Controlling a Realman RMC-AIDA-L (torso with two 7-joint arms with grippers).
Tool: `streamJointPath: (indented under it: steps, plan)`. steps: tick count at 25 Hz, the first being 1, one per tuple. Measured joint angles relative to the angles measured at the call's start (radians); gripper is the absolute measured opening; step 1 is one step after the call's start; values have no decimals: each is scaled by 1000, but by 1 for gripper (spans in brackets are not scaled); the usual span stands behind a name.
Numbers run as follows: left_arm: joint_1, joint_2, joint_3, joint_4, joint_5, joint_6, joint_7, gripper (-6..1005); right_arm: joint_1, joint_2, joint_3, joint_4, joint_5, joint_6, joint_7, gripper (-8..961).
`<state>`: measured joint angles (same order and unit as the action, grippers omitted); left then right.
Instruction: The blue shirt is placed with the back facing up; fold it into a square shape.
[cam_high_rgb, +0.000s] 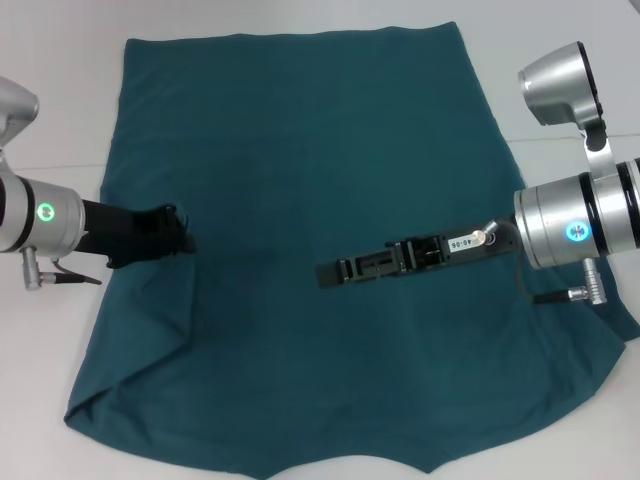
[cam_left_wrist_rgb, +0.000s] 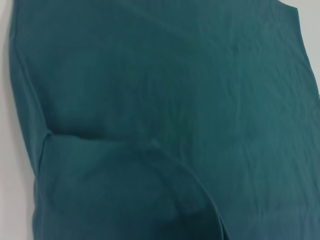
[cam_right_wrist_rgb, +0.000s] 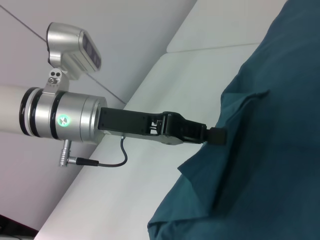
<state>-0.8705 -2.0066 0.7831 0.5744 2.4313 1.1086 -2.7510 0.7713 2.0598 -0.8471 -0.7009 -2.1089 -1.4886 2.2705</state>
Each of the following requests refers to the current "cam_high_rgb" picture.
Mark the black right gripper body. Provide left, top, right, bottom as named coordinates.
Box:
left=394, top=215, right=524, bottom=274

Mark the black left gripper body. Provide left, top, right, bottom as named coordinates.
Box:
left=79, top=199, right=174, bottom=271

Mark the teal blue t-shirt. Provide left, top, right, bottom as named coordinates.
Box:
left=63, top=20, right=629, bottom=475

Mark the left arm connector cable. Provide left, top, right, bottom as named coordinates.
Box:
left=22, top=247, right=104, bottom=291

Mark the arm connector cable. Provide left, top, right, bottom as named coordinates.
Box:
left=514, top=249, right=609, bottom=306
left=22, top=247, right=104, bottom=291

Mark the right arm connector cable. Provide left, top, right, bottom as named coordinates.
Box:
left=514, top=249, right=609, bottom=306

